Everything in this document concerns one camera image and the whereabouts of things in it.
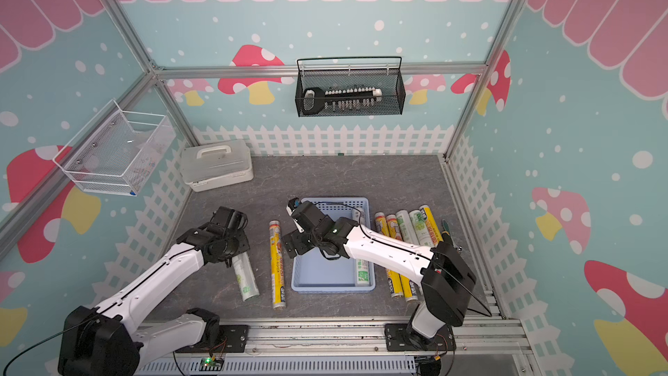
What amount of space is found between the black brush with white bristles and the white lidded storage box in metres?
0.39

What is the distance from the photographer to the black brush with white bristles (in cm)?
89

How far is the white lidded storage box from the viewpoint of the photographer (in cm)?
104
